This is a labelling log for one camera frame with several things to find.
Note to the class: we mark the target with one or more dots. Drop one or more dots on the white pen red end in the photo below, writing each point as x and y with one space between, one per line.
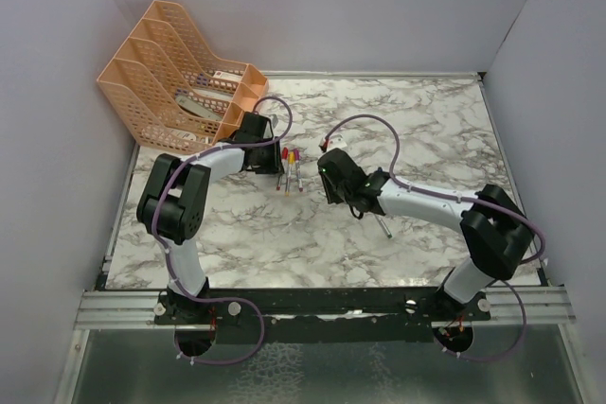
282 175

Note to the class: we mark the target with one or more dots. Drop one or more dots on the grey stapler in organizer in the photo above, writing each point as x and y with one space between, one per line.
196 108

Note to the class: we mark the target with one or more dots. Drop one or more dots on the white card in organizer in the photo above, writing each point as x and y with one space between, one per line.
227 76

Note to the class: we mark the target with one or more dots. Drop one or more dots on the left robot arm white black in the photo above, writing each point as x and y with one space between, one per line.
172 204

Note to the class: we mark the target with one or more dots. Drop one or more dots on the white pen purple end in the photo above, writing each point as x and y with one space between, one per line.
299 176

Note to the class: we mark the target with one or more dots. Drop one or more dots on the white pen yellow end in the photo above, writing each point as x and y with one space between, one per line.
288 178

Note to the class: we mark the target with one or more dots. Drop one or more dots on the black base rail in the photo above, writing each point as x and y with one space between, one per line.
317 315

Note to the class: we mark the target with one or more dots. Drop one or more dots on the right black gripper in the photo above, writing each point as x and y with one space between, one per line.
331 196

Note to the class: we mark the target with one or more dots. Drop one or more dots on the orange mesh file organizer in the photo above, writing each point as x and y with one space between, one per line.
171 91

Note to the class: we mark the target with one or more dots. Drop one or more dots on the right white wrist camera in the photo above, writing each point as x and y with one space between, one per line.
335 141

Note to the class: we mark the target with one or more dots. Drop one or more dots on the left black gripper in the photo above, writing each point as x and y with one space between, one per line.
275 166

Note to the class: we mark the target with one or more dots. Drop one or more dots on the white pen green end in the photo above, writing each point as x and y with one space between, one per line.
383 226

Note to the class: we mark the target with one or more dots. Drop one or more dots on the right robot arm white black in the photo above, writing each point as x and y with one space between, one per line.
490 222

